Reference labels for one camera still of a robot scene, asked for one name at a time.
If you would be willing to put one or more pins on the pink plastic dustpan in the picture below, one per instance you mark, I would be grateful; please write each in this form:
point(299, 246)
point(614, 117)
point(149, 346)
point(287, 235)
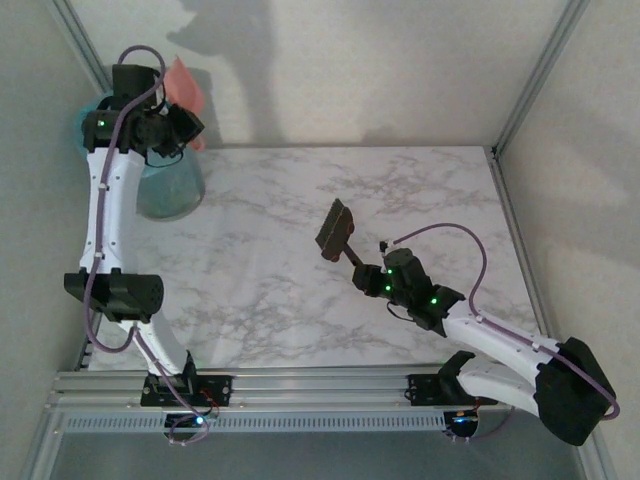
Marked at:
point(185, 85)

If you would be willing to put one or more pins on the dark brown hand brush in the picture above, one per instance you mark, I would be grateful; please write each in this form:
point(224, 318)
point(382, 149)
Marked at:
point(335, 227)

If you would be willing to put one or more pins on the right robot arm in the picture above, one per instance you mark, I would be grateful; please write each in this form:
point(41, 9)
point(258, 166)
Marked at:
point(570, 395)

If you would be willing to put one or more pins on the grey mesh trash bin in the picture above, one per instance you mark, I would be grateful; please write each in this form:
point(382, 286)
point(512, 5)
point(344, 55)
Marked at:
point(170, 195)

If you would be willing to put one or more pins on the controller board with LED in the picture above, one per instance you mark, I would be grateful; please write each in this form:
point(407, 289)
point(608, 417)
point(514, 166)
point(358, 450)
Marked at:
point(462, 420)
point(197, 421)

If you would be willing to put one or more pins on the aluminium frame post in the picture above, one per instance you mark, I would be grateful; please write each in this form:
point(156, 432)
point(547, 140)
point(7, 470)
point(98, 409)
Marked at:
point(540, 70)
point(82, 40)

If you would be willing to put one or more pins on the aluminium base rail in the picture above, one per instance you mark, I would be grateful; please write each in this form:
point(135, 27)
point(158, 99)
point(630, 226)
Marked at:
point(320, 387)

